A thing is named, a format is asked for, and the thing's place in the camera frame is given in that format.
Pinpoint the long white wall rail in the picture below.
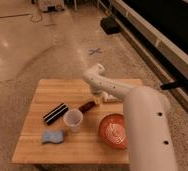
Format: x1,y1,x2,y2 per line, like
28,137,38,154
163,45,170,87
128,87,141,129
97,0,188,92

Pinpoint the blue sponge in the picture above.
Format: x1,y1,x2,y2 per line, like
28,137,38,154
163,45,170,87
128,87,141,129
42,130,65,144

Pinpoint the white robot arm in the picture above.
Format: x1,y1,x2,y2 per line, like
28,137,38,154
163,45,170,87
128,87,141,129
83,63,178,171

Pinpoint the orange ceramic bowl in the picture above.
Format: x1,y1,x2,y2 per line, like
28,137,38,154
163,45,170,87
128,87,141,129
98,113,127,150

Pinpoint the black striped rectangular block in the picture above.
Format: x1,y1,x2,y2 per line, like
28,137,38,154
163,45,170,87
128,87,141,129
43,103,69,125

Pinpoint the black box on floor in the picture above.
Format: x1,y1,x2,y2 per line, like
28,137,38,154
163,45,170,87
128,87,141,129
100,17,120,35

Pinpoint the wooden folding table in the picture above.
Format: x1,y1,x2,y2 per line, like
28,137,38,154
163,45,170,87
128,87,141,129
12,79,129,165

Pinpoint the white equipment with cables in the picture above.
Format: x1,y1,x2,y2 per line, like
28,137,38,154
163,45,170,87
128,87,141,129
31,0,65,12

